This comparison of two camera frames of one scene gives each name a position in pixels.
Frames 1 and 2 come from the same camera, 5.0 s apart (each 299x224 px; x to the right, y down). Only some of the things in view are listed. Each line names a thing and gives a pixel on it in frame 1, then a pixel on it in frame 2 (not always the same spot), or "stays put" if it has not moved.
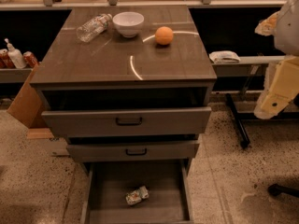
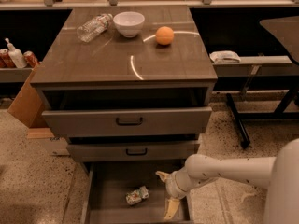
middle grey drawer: [133, 152] stays put
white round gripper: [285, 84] -> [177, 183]
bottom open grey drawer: [107, 183] stays put
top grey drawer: [128, 121] stays put
